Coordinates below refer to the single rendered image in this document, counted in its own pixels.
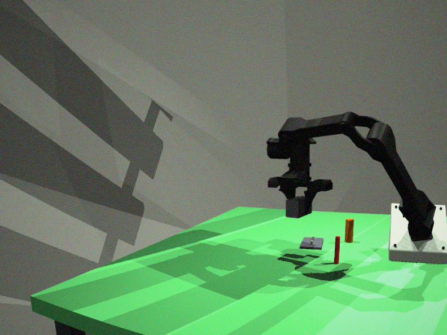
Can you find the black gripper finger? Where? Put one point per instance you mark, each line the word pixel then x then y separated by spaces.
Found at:
pixel 290 193
pixel 309 196

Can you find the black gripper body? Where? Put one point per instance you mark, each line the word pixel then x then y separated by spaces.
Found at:
pixel 316 185

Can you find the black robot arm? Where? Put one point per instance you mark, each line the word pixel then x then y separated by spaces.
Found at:
pixel 296 135

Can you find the orange cylinder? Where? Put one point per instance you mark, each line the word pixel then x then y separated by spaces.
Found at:
pixel 349 230

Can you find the dark red cylinder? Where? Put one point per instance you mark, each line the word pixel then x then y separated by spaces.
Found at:
pixel 337 250

